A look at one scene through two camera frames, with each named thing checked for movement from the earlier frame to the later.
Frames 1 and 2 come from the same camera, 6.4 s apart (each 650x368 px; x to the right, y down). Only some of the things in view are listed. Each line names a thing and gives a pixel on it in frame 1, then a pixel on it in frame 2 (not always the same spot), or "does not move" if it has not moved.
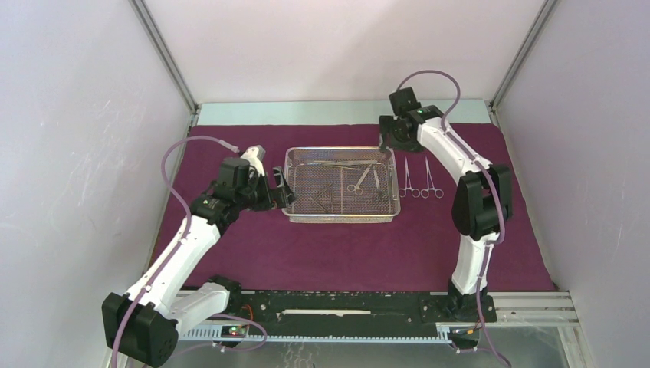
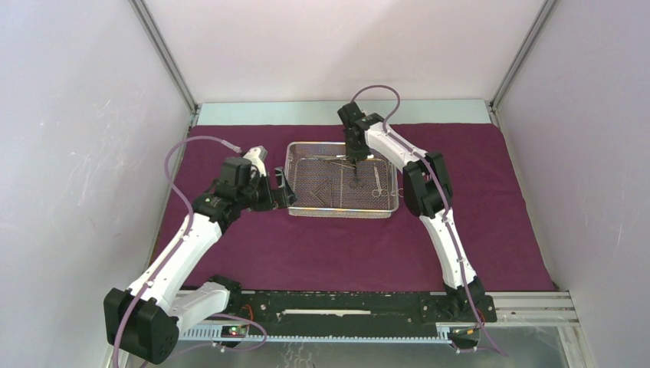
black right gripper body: x=402 y=142 → x=356 y=149
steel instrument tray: x=342 y=184 does not move
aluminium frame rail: x=534 y=308 does not move
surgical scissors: x=355 y=188 → x=353 y=165
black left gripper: x=272 y=196 does not move
